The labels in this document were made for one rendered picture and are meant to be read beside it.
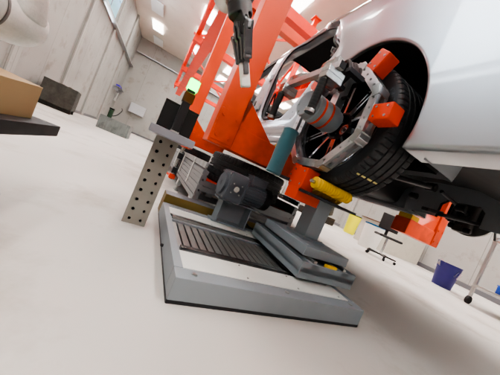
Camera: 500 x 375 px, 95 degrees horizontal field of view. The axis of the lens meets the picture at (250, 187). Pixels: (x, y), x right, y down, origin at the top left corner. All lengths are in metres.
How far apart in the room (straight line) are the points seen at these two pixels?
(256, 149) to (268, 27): 0.74
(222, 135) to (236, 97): 0.24
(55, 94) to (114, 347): 8.59
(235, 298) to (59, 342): 0.43
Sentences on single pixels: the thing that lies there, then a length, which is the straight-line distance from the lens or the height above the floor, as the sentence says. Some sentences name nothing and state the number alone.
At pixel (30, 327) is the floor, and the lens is 0.63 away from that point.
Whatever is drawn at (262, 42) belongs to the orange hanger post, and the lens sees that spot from 1.66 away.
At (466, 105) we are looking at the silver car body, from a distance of 1.04.
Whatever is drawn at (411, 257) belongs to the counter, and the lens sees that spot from 8.73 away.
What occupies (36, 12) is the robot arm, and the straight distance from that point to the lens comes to 1.12.
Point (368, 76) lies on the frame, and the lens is 1.25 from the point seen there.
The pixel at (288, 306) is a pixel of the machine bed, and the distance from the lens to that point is 0.91.
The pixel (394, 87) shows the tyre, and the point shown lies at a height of 1.01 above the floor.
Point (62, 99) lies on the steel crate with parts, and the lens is 8.95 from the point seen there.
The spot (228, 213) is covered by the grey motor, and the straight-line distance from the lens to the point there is 1.52.
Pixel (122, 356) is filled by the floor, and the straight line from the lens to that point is 0.59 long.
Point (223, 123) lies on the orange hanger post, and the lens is 1.47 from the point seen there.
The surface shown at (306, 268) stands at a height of 0.14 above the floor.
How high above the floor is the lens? 0.40
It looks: 2 degrees down
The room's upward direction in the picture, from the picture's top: 23 degrees clockwise
